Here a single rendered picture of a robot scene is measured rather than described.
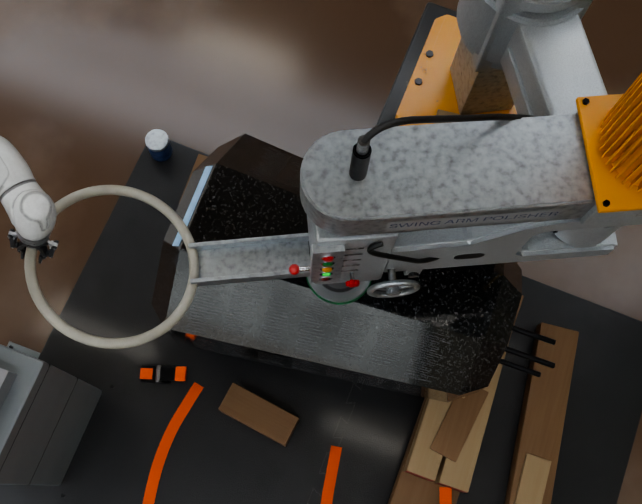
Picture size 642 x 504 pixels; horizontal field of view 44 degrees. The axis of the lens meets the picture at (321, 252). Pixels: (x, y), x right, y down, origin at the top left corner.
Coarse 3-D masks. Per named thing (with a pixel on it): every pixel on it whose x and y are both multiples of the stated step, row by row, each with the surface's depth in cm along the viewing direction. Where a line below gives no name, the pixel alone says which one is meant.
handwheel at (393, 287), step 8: (392, 272) 223; (392, 280) 216; (400, 280) 216; (408, 280) 217; (368, 288) 221; (376, 288) 218; (384, 288) 220; (392, 288) 221; (400, 288) 221; (408, 288) 227; (416, 288) 221; (376, 296) 227; (384, 296) 228; (392, 296) 229
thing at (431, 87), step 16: (448, 16) 294; (432, 32) 292; (448, 32) 292; (432, 48) 290; (448, 48) 290; (416, 64) 288; (432, 64) 288; (448, 64) 288; (416, 80) 285; (432, 80) 286; (448, 80) 287; (416, 96) 284; (432, 96) 285; (448, 96) 285; (400, 112) 282; (416, 112) 283; (432, 112) 283; (496, 112) 283; (512, 112) 284
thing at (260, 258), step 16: (224, 240) 237; (240, 240) 237; (256, 240) 237; (272, 240) 238; (288, 240) 240; (304, 240) 241; (208, 256) 240; (224, 256) 240; (240, 256) 240; (256, 256) 240; (272, 256) 240; (288, 256) 240; (304, 256) 240; (208, 272) 239; (224, 272) 239; (240, 272) 239; (256, 272) 239; (272, 272) 234; (288, 272) 234; (304, 272) 234; (416, 272) 236
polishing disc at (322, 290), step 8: (312, 288) 257; (320, 288) 256; (328, 288) 256; (336, 288) 256; (344, 288) 256; (352, 288) 256; (360, 288) 256; (320, 296) 256; (328, 296) 255; (336, 296) 256; (344, 296) 256; (352, 296) 256
